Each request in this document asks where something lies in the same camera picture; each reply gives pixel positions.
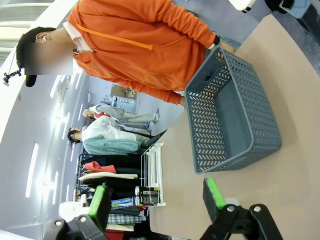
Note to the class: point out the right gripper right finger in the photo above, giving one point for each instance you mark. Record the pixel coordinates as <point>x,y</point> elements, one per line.
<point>212,197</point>

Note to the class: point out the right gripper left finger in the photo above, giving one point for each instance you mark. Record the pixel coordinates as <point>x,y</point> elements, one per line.
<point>98,200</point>

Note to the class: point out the black Pepsi can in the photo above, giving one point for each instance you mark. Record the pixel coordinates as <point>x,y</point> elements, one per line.
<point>147,192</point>
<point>150,200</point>

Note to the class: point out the grey perforated plastic basket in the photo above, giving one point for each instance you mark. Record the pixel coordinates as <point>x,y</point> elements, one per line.
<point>250,100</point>

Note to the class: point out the person left forearm orange sleeve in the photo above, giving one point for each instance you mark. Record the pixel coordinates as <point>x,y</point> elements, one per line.
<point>195,27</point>

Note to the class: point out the person right forearm orange sleeve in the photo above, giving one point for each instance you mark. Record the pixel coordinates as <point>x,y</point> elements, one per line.
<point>162,93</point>

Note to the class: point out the person right hand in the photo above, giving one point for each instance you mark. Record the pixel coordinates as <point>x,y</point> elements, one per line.
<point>182,101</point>

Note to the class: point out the person left hand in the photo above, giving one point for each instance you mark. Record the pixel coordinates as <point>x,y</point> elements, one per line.
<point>226,47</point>

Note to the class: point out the blue white package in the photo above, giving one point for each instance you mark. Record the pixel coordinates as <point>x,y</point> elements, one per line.
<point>122,202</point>

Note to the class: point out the plaid folded cloth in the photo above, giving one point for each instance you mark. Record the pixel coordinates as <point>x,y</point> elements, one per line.
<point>122,218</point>

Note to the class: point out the red hanging garment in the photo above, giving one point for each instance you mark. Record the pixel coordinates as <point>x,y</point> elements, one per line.
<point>100,167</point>

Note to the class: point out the black hanging garments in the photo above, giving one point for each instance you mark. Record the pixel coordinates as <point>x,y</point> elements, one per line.
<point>125,162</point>

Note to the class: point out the teal folded blanket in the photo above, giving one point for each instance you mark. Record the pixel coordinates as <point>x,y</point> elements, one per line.
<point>112,147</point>

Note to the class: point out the black-haired mannequin in white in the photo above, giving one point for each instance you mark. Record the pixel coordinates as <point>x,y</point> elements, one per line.
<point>105,132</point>

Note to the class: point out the mannequin in beige clothes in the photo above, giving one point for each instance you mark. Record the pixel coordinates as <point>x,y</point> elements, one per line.
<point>112,111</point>

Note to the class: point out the white shelf rack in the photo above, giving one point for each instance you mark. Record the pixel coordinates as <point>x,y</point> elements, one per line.
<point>125,102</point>

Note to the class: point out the brown cardboard box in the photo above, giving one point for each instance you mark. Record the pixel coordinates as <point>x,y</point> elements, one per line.
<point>120,91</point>

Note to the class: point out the person in orange hoodie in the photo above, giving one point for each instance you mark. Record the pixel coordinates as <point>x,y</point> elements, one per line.
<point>137,62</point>

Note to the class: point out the black baseball cap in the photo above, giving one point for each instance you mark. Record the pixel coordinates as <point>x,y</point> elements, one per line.
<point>27,37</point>

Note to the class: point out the white table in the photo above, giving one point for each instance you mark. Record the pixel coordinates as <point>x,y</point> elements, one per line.
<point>241,5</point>

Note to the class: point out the black head-mounted camera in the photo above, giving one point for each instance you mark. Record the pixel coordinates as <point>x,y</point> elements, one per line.
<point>11,74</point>

